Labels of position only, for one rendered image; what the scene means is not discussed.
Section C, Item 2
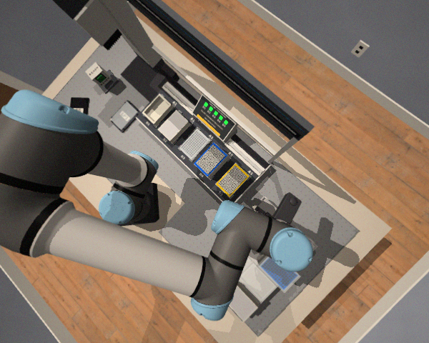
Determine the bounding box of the grey tip rack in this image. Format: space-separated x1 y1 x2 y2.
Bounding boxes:
216 163 250 198

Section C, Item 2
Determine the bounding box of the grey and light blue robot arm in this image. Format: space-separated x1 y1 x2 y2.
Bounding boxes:
0 90 313 321

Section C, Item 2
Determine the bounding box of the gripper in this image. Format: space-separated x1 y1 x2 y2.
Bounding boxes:
252 206 272 218

